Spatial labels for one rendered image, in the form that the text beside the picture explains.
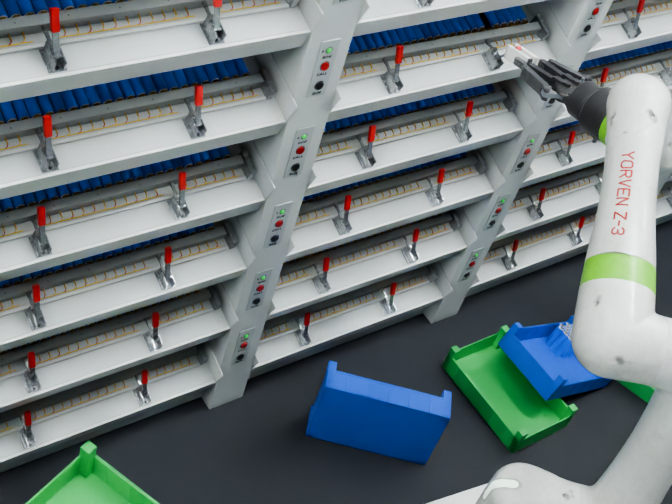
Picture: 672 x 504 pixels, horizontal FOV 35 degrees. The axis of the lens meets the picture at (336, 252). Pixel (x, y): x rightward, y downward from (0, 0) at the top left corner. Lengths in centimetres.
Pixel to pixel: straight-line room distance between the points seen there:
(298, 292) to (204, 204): 51
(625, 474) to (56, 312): 106
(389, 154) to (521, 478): 74
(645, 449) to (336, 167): 82
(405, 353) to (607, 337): 125
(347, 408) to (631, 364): 98
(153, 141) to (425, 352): 127
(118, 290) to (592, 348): 93
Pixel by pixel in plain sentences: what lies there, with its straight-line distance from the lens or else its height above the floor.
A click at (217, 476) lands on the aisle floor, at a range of 249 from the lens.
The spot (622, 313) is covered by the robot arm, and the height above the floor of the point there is 102.
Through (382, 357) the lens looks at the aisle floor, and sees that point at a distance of 280.
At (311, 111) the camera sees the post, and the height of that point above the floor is 91.
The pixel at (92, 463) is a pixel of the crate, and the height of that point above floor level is 52.
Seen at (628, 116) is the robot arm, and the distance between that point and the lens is 183.
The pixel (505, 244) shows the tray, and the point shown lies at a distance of 301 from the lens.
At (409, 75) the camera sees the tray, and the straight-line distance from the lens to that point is 212.
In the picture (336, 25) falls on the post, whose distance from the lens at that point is 184.
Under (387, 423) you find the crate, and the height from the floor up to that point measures 13.
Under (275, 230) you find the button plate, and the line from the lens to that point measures 215.
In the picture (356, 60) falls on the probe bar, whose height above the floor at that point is 95.
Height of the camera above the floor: 209
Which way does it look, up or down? 44 degrees down
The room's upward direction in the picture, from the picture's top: 19 degrees clockwise
